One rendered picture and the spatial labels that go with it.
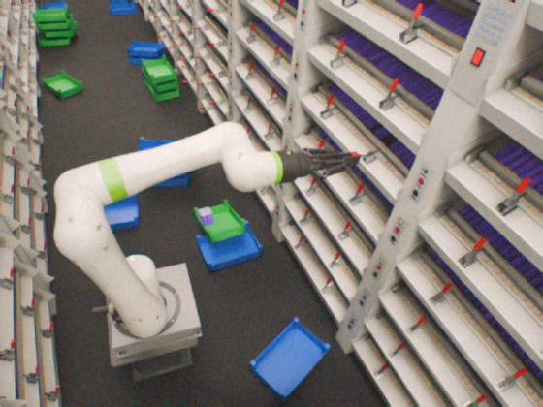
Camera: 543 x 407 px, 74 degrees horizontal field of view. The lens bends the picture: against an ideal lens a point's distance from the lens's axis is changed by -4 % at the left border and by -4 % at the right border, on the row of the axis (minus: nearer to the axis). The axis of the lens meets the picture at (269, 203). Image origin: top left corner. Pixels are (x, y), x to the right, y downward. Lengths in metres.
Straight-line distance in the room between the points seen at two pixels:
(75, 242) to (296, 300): 1.26
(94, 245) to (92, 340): 1.04
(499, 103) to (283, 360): 1.34
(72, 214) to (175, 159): 0.29
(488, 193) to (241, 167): 0.58
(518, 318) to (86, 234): 1.00
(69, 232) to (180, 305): 0.69
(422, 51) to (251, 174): 0.51
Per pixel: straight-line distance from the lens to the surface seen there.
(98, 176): 1.04
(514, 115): 0.88
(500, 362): 1.19
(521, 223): 0.94
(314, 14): 1.40
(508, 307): 1.05
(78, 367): 1.89
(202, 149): 1.04
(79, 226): 0.92
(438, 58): 1.01
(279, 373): 1.76
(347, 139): 1.33
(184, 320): 1.46
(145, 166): 1.03
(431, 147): 1.01
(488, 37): 0.89
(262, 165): 0.97
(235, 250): 2.07
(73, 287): 2.10
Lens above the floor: 1.65
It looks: 45 degrees down
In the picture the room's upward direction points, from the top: 6 degrees clockwise
